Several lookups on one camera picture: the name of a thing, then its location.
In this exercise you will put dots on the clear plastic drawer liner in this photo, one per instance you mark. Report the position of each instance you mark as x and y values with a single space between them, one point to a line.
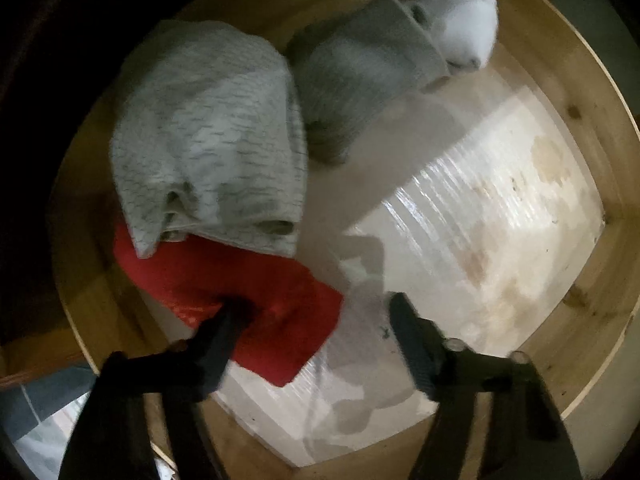
475 210

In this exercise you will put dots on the white underwear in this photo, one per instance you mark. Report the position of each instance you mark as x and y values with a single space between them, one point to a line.
465 15

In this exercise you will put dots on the plain grey underwear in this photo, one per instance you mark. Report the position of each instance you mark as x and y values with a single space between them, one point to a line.
360 70

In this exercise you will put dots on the red underwear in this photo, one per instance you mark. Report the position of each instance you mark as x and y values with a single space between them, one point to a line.
280 320

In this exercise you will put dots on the grey patterned underwear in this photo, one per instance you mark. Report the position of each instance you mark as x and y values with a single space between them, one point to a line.
200 135

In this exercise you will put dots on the wooden drawer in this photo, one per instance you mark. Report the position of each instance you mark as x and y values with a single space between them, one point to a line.
590 125

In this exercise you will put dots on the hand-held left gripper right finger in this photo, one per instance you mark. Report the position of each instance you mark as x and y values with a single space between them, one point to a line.
415 340

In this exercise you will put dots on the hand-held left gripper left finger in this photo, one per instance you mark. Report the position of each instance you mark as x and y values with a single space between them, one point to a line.
215 350

